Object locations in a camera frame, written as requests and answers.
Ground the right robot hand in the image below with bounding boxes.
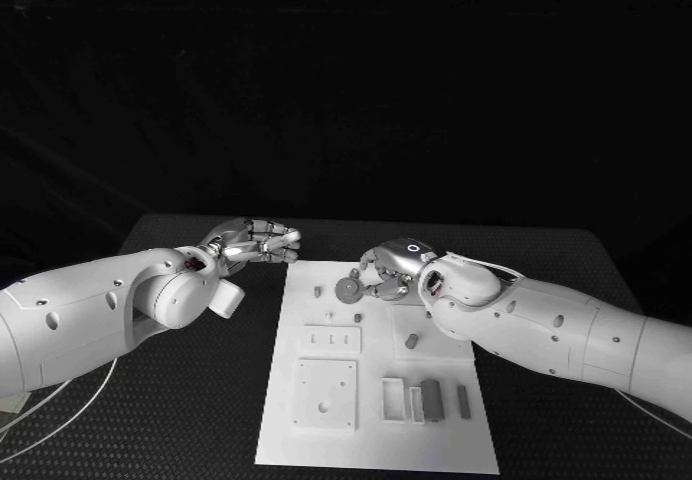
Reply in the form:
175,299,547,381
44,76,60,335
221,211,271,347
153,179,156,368
359,237,440,302

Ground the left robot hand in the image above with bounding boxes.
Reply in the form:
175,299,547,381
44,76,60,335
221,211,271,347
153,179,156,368
196,217,303,279

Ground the white task board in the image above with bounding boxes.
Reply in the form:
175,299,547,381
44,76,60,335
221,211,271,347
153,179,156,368
253,259,502,477

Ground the grey gear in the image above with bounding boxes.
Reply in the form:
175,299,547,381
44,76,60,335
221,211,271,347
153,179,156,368
333,276,367,305

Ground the long thick grey cylinder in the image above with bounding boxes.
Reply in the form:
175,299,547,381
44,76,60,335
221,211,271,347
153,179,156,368
420,378,447,422

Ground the white cable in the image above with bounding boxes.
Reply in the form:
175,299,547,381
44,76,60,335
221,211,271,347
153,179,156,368
613,387,692,440
0,356,120,465
0,377,75,434

